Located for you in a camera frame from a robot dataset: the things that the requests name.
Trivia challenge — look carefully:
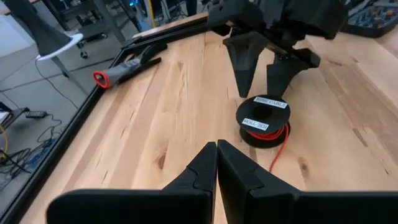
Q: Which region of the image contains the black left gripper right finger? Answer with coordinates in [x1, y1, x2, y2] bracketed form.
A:
[217, 139, 398, 224]

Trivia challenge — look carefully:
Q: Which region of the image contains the black power adapter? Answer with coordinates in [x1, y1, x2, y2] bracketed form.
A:
[24, 110, 48, 119]

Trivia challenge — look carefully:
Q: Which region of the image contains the black screwdriver bit case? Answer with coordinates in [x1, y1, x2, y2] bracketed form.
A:
[341, 0, 398, 39]

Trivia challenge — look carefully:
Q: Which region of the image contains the blue floor cable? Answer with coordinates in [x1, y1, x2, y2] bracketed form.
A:
[23, 138, 58, 170]

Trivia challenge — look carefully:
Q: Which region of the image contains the thin red wire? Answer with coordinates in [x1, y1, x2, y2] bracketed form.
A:
[245, 124, 290, 172]

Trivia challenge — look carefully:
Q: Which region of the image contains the side table on casters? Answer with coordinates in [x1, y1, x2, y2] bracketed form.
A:
[42, 0, 139, 60]

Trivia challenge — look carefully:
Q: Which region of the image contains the grey work glove red cuff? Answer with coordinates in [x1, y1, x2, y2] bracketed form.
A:
[92, 42, 169, 90]

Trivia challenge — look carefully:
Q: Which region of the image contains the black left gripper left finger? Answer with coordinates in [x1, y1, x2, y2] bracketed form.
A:
[46, 142, 218, 224]

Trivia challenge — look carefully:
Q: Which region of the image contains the black labelled cable spool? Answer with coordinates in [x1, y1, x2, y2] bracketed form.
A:
[235, 95, 292, 149]

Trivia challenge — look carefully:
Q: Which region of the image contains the yellow floor cable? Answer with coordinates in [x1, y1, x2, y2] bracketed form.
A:
[146, 0, 158, 29]

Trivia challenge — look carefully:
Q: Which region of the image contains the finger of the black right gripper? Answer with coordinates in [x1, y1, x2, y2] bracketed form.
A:
[222, 30, 270, 98]
[266, 48, 321, 99]

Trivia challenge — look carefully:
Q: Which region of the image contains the floor lamp with round base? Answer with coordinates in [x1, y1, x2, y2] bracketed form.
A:
[2, 0, 84, 62]

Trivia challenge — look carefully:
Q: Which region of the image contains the black aluminium table frame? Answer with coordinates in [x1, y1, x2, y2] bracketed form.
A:
[0, 15, 209, 224]

